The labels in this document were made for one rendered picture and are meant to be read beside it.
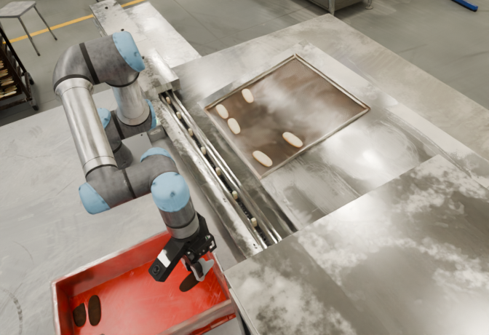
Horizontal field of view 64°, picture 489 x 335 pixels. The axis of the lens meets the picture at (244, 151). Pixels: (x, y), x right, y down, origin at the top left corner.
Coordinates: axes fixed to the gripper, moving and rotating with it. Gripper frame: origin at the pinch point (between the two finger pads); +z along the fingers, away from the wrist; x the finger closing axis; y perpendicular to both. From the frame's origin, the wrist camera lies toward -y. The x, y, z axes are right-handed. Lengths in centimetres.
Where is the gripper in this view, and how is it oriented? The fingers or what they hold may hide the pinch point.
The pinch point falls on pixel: (193, 274)
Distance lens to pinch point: 111.7
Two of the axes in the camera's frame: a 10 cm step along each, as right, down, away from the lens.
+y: 7.1, -5.4, 4.4
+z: 1.1, 7.1, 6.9
